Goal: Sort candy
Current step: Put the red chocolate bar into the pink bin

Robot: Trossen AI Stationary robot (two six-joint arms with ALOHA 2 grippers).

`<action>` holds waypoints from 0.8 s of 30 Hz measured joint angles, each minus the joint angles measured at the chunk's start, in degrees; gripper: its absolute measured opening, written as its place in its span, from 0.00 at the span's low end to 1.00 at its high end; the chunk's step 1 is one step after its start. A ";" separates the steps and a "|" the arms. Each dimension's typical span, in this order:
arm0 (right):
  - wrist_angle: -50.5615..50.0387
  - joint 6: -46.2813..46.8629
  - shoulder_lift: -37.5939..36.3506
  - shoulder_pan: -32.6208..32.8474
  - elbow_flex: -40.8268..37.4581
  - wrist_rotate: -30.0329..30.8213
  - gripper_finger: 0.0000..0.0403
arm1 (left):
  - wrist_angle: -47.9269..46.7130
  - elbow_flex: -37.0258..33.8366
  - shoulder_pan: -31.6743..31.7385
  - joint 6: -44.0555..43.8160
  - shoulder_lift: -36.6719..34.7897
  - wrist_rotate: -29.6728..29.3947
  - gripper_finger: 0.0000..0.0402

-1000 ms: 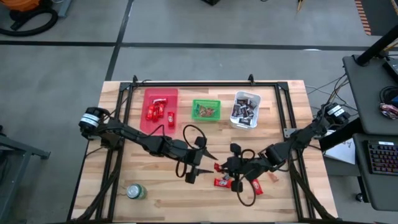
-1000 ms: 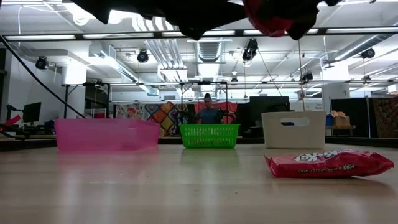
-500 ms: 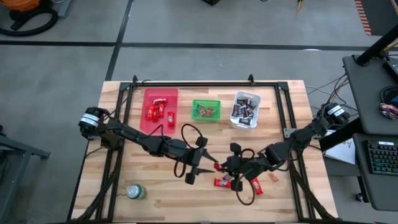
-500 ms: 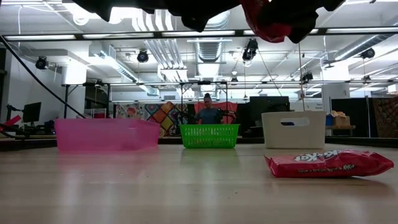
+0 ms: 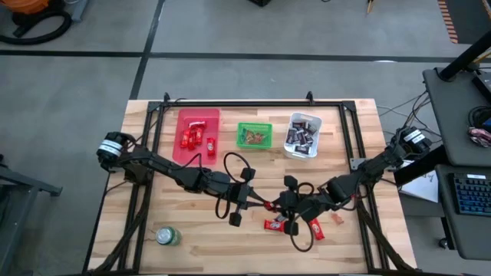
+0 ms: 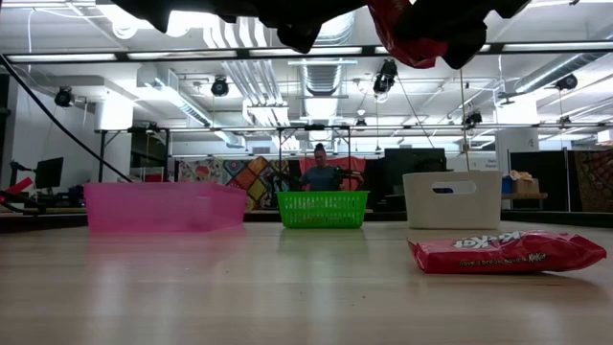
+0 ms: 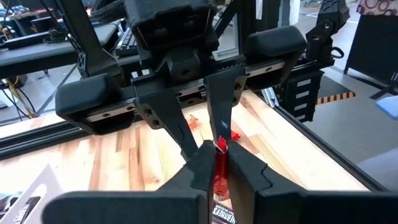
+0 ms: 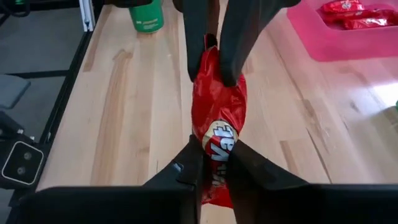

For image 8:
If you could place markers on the red KitKat bar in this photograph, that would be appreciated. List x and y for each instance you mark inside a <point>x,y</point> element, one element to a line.
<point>368,23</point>
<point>342,5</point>
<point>217,102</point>
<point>357,15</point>

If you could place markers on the green soda can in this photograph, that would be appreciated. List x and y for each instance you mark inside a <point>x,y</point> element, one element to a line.
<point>147,15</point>

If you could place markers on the black camera box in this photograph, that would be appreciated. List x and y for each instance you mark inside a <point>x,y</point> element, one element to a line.
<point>21,163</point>

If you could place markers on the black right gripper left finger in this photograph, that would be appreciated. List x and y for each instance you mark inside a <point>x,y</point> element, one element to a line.
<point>186,168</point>

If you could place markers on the grey side table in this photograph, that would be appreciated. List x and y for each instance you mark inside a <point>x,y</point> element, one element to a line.
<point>12,90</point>

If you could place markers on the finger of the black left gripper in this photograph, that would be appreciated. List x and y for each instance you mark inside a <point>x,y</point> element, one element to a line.
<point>239,40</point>
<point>196,37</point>

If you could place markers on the pink plastic bin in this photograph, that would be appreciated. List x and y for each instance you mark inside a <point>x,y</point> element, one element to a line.
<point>342,46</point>

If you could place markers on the silver aluminium post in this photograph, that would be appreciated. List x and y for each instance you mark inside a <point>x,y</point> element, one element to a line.
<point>86,14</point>

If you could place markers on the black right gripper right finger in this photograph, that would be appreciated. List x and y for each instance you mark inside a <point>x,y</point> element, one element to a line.
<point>248,168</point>

